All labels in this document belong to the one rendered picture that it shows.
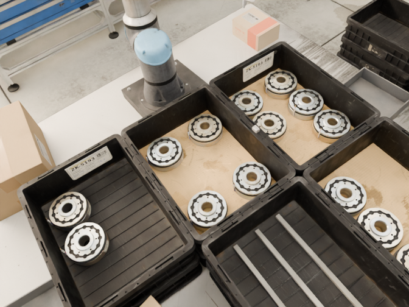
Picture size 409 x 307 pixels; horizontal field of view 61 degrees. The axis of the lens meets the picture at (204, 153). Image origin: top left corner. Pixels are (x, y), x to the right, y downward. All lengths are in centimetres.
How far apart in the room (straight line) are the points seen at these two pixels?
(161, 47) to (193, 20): 179
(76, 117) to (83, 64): 139
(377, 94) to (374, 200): 52
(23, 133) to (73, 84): 146
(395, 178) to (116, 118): 94
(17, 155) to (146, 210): 44
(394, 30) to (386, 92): 70
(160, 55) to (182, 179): 41
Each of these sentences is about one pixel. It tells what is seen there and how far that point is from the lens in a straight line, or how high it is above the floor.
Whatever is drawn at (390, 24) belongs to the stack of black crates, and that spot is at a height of 49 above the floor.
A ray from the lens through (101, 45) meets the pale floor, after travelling 290.
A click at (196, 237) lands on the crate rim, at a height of 93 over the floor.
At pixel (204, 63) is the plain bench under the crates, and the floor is 70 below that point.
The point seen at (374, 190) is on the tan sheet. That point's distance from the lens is 102.
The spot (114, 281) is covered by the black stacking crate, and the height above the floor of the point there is 83.
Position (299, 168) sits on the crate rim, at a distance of 89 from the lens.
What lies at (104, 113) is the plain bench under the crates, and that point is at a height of 70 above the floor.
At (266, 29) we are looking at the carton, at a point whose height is 78.
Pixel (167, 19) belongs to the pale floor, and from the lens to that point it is 298.
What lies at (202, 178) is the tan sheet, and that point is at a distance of 98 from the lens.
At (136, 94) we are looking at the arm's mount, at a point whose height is 75.
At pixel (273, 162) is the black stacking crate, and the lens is 92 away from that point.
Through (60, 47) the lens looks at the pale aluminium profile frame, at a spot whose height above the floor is 13.
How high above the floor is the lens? 168
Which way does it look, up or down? 56 degrees down
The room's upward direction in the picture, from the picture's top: 9 degrees counter-clockwise
